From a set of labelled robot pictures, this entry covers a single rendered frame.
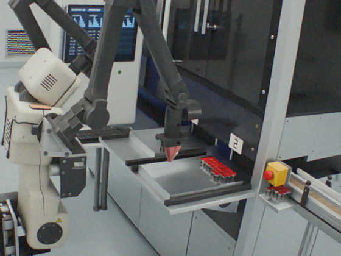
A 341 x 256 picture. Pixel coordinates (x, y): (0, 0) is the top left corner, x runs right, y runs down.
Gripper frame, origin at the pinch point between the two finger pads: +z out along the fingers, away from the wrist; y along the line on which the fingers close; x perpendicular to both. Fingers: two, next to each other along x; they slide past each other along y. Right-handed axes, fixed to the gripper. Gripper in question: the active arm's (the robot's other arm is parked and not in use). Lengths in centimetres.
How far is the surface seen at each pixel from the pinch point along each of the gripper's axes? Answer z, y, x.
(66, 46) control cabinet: -24, -12, 89
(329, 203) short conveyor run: 12, 52, -37
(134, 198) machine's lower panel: 75, 35, 94
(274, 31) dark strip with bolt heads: -48, 38, -5
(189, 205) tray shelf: 15.2, 4.4, -9.3
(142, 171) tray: 12.4, -1.9, 16.2
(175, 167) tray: 14.9, 14.9, 19.1
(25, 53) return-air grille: 78, 59, 543
